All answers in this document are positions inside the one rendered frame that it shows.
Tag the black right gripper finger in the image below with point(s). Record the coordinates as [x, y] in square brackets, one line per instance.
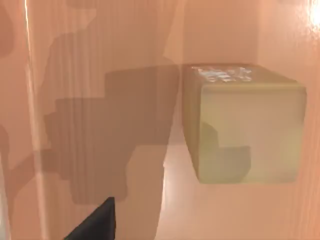
[102, 222]

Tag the shallow salmon-coloured box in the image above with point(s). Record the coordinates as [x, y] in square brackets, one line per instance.
[100, 75]

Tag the pale yellow-green block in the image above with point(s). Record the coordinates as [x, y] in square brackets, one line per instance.
[250, 132]

